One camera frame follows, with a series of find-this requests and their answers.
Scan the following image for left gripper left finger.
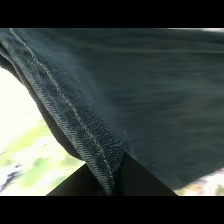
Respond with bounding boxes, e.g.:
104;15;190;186
45;163;107;197

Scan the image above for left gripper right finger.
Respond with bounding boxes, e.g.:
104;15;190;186
112;151;178;197

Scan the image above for dark blue jeans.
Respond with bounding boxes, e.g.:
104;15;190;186
0;28;224;197

